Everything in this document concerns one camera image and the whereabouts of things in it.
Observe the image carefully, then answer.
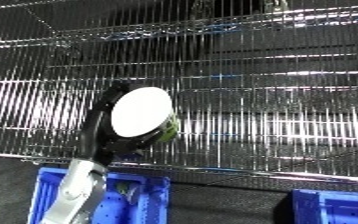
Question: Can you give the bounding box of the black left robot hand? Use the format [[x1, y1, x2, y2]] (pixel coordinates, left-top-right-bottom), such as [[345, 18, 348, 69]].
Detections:
[[75, 81, 181, 168]]

